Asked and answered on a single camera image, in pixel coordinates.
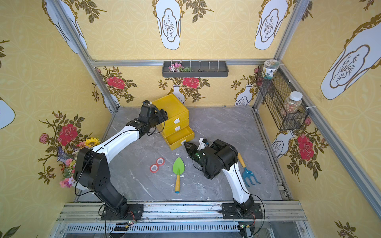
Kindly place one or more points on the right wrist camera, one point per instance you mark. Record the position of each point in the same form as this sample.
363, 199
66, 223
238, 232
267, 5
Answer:
203, 143

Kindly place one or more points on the black wire wall basket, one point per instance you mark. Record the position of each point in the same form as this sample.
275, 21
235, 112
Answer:
273, 93

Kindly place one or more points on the blue hand rake yellow handle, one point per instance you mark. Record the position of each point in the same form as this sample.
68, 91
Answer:
247, 174

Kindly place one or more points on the yellow bottom drawer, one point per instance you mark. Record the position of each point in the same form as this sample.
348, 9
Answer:
177, 139

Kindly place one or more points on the small pink flowers on shelf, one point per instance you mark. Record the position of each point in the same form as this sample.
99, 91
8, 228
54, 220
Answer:
177, 67

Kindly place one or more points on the colourful artificial flower bouquet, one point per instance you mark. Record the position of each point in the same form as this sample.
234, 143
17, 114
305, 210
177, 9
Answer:
69, 161

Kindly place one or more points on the yellow plastic drawer cabinet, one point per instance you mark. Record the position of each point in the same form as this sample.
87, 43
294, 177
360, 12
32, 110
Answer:
178, 115

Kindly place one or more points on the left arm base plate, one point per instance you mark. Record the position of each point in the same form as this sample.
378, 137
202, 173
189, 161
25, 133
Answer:
134, 212

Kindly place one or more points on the patterned jar green lid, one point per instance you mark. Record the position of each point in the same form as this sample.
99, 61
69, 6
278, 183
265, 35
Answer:
270, 68

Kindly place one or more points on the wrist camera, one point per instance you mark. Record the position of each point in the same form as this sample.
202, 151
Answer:
147, 112
203, 143

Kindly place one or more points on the red tape roll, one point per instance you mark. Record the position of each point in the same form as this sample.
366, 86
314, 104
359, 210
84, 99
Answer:
160, 161
154, 168

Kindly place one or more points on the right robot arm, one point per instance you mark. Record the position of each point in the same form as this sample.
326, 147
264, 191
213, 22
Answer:
222, 157

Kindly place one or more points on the aluminium front rail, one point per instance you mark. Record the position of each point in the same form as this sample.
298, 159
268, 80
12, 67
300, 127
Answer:
282, 219

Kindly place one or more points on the clear jar white lid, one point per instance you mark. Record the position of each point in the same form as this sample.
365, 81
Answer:
292, 103

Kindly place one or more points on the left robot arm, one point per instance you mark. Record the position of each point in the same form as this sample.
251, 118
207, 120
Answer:
92, 164

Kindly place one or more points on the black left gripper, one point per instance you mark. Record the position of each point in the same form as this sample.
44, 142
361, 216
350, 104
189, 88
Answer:
160, 114

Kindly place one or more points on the green trowel yellow handle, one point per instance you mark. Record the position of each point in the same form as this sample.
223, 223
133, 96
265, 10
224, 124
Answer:
178, 169

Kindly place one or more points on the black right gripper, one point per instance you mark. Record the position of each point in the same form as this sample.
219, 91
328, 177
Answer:
192, 150

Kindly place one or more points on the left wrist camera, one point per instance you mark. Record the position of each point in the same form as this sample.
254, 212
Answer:
147, 112

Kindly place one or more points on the grey wall shelf tray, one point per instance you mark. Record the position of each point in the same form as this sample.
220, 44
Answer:
199, 68

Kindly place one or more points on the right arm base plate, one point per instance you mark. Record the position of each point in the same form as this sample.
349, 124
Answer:
234, 211

